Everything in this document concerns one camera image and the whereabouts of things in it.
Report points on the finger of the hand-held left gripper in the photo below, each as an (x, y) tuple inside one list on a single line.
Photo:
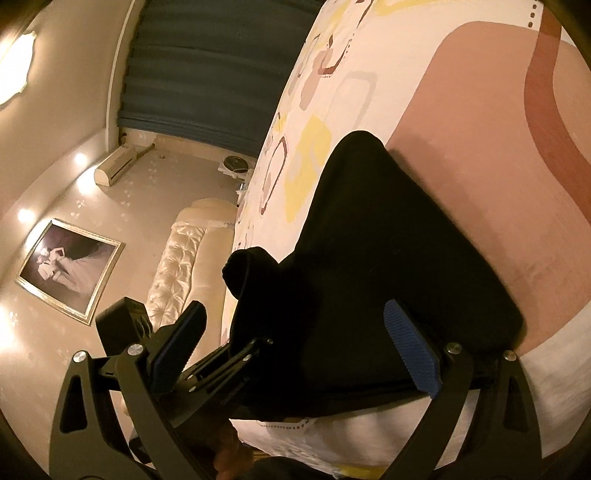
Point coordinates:
[(247, 350)]

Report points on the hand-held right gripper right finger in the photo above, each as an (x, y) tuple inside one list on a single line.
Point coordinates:
[(411, 350)]

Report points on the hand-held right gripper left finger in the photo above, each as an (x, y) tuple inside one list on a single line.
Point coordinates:
[(178, 350)]

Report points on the black pants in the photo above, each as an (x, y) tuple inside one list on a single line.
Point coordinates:
[(369, 277)]

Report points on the person's left hand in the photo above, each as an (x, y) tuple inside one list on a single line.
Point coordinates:
[(228, 445)]

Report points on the cream tufted headboard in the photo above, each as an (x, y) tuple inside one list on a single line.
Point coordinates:
[(184, 263)]

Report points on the round white bedside fan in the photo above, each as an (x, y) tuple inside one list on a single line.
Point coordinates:
[(233, 164)]

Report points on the bed with printed sheet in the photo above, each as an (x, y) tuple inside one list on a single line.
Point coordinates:
[(461, 138)]

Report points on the teal curtain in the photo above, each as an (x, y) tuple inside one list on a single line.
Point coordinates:
[(207, 69)]

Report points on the ceiling lamp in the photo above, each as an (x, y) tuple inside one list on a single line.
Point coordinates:
[(16, 69)]

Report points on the framed wall picture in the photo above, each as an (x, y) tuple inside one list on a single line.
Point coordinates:
[(69, 272)]

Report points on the white wall air conditioner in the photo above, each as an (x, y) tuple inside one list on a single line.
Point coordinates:
[(117, 166)]

